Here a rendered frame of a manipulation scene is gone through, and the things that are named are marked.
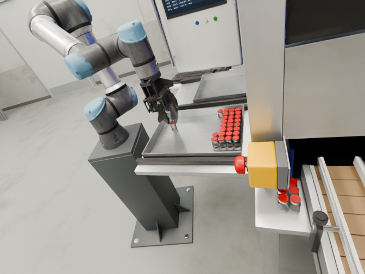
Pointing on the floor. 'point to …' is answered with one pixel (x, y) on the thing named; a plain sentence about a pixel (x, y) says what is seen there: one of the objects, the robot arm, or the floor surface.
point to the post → (264, 86)
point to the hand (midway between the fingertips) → (171, 119)
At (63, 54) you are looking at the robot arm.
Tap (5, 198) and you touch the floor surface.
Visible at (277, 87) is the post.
